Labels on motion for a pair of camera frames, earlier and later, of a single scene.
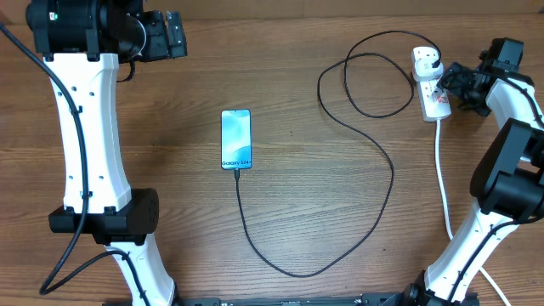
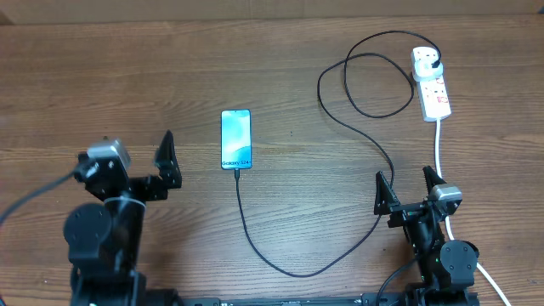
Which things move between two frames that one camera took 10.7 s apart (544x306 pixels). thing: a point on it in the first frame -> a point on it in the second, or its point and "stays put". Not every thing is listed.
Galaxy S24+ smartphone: [236, 138] stays put
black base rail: [374, 300] stays put
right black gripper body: [461, 89] -> [404, 215]
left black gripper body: [158, 45] -> [147, 189]
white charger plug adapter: [424, 70] stays put
